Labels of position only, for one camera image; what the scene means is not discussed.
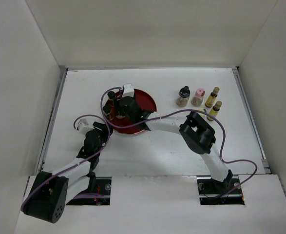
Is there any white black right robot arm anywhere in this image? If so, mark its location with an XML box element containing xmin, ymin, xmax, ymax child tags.
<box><xmin>113</xmin><ymin>97</ymin><xmax>233</xmax><ymax>193</ymax></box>

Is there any red round tray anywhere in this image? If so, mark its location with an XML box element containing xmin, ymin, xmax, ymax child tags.
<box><xmin>103</xmin><ymin>89</ymin><xmax>157</xmax><ymax>135</ymax></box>

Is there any yellow sauce bottle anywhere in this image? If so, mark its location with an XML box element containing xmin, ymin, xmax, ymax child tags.
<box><xmin>205</xmin><ymin>87</ymin><xmax>220</xmax><ymax>108</ymax></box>
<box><xmin>207</xmin><ymin>101</ymin><xmax>222</xmax><ymax>121</ymax></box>

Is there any right metal table rail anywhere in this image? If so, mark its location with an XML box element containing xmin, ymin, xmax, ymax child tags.
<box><xmin>232</xmin><ymin>67</ymin><xmax>271</xmax><ymax>174</ymax></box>

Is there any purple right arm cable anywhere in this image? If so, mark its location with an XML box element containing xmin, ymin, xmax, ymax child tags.
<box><xmin>100</xmin><ymin>86</ymin><xmax>259</xmax><ymax>195</ymax></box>

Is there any front yellow sauce bottle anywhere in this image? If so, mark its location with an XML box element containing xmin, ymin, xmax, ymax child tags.
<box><xmin>207</xmin><ymin>101</ymin><xmax>222</xmax><ymax>121</ymax></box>

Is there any metal table rail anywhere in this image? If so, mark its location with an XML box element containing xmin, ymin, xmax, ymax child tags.
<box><xmin>34</xmin><ymin>65</ymin><xmax>68</xmax><ymax>175</ymax></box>
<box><xmin>232</xmin><ymin>67</ymin><xmax>271</xmax><ymax>174</ymax></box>

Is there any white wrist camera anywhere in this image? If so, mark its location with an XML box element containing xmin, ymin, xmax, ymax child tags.
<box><xmin>122</xmin><ymin>83</ymin><xmax>135</xmax><ymax>98</ymax></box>
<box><xmin>77</xmin><ymin>118</ymin><xmax>93</xmax><ymax>135</ymax></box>

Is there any left metal table rail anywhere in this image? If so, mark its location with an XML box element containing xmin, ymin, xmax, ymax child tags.
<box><xmin>34</xmin><ymin>65</ymin><xmax>68</xmax><ymax>175</ymax></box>

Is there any pink-cap spice jar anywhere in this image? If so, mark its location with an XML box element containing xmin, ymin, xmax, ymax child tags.
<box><xmin>191</xmin><ymin>88</ymin><xmax>205</xmax><ymax>107</ymax></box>

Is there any back yellow sauce bottle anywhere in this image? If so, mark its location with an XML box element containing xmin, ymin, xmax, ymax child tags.
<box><xmin>205</xmin><ymin>87</ymin><xmax>220</xmax><ymax>108</ymax></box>

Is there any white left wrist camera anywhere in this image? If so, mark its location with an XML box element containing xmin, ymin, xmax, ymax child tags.
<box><xmin>77</xmin><ymin>118</ymin><xmax>93</xmax><ymax>135</ymax></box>

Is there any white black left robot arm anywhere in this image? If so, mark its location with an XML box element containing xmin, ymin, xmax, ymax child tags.
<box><xmin>21</xmin><ymin>122</ymin><xmax>113</xmax><ymax>223</ymax></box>

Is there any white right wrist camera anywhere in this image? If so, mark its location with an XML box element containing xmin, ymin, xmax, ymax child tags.
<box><xmin>122</xmin><ymin>83</ymin><xmax>135</xmax><ymax>98</ymax></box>

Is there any black-knob spice jar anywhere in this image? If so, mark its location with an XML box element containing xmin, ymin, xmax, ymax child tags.
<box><xmin>176</xmin><ymin>86</ymin><xmax>191</xmax><ymax>107</ymax></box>
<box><xmin>115</xmin><ymin>111</ymin><xmax>125</xmax><ymax>119</ymax></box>

